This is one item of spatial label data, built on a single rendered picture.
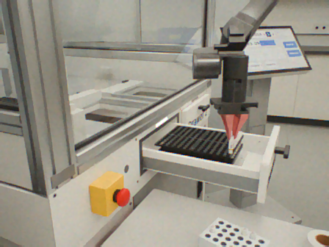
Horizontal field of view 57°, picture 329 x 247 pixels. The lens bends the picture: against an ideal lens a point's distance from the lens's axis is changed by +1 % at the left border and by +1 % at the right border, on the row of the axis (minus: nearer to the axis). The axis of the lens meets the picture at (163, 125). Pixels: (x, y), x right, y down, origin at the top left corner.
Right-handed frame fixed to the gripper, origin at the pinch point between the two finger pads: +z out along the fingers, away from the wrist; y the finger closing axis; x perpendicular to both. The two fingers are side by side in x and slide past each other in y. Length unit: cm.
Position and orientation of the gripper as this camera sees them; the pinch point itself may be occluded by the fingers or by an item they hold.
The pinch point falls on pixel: (231, 135)
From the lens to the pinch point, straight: 76.4
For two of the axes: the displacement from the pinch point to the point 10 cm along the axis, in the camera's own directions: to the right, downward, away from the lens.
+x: 0.9, 3.1, -9.4
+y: -10.0, 0.5, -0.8
